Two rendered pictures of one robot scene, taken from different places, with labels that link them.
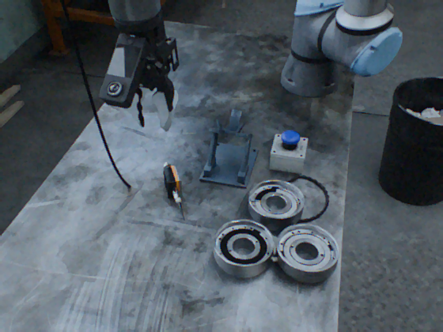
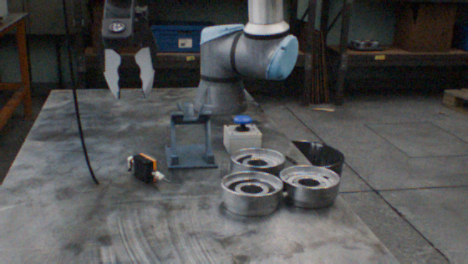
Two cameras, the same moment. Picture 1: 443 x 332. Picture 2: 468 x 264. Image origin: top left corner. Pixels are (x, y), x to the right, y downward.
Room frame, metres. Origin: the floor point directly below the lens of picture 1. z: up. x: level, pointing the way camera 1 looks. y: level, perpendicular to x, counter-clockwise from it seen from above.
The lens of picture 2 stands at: (-0.18, 0.34, 1.20)
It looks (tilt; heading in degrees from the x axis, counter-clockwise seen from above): 18 degrees down; 336
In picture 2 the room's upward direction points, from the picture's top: 2 degrees clockwise
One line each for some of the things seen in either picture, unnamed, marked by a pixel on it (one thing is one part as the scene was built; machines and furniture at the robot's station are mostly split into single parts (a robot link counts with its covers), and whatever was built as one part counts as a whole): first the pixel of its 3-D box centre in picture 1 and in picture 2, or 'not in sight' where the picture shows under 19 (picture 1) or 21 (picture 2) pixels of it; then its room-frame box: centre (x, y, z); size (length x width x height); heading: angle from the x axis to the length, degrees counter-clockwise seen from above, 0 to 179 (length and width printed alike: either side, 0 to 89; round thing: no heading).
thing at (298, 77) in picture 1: (312, 65); (221, 90); (1.18, -0.22, 0.85); 0.15 x 0.15 x 0.10
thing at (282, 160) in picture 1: (289, 151); (241, 137); (0.86, -0.14, 0.82); 0.08 x 0.07 x 0.05; 167
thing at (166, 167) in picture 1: (172, 190); (150, 172); (0.73, 0.10, 0.82); 0.17 x 0.02 x 0.04; 17
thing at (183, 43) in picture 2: not in sight; (183, 36); (4.18, -1.11, 0.56); 0.52 x 0.38 x 0.22; 74
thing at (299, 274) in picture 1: (306, 254); (308, 186); (0.58, -0.14, 0.82); 0.10 x 0.10 x 0.04
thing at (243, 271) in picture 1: (243, 249); (251, 193); (0.59, -0.04, 0.82); 0.10 x 0.10 x 0.04
